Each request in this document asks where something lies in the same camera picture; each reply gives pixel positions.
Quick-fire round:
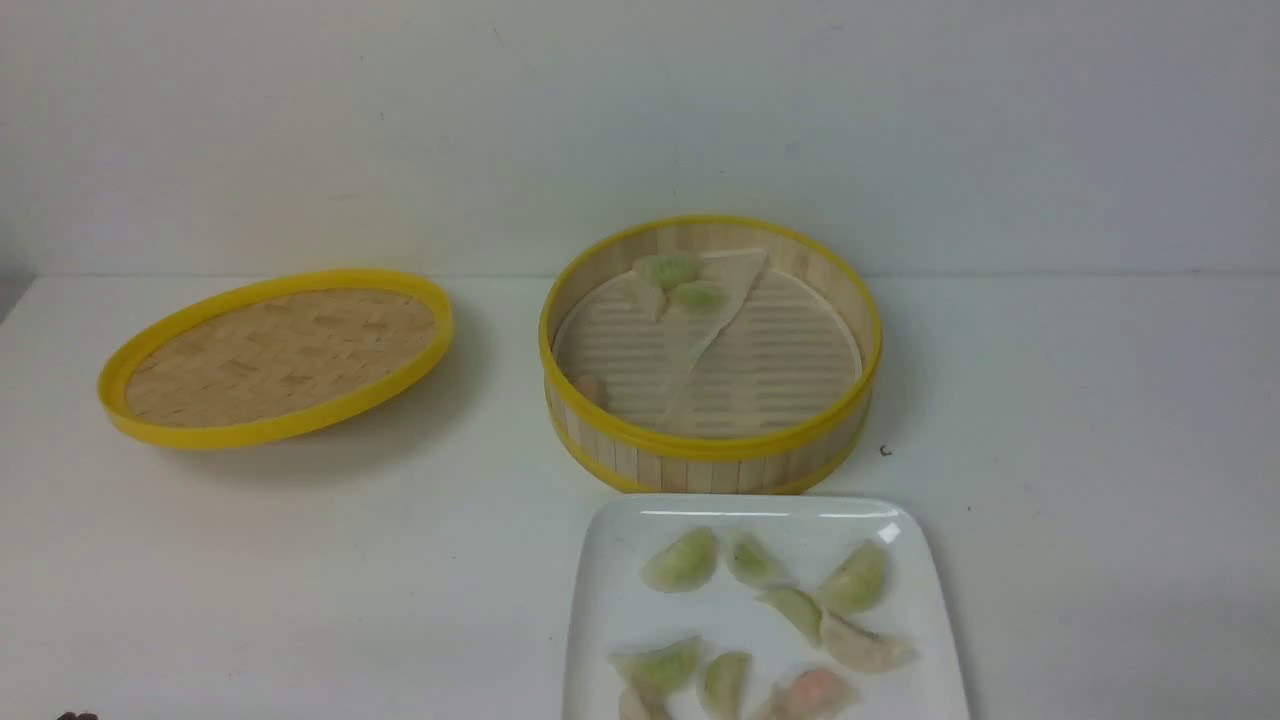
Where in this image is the green dumpling plate top right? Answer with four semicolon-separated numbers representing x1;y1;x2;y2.
817;541;890;615

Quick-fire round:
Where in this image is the green dumpling plate bottom middle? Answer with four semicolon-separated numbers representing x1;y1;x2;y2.
698;651;753;719

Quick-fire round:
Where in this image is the green dumpling in steamer rear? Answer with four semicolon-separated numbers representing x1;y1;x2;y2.
632;252;701;292

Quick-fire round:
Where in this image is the white dumpling plate right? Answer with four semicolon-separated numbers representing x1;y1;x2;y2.
820;614;915;674

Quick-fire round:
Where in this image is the white square plate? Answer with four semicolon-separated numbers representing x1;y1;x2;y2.
561;495;972;719

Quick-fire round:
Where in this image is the white dumpling plate bottom left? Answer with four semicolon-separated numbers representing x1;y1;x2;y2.
617;687;672;720

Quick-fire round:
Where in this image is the pink dumpling plate bottom right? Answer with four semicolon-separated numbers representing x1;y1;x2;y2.
749;667;861;719

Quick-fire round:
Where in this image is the green dumpling plate lower left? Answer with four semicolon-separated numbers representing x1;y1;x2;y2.
608;635;705;697

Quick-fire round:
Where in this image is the white dumpling plate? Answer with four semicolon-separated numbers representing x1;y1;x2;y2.
617;687;672;720
820;614;915;674

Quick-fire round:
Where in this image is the green dumpling in steamer front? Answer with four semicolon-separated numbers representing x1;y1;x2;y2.
668;281;728;315

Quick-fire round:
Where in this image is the yellow rimmed bamboo steamer basket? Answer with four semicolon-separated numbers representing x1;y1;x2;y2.
539;215;883;495

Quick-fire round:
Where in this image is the yellow rimmed bamboo steamer lid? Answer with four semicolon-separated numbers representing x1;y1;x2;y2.
97;268;454;451

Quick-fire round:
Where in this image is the green dumpling plate top middle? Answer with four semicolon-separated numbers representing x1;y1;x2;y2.
728;533;790;589

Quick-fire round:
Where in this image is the green dumpling plate top left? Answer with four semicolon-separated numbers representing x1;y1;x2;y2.
640;527;719;594

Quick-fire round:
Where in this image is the green dumpling in steamer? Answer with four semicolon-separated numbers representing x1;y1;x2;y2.
668;281;728;315
632;252;701;292

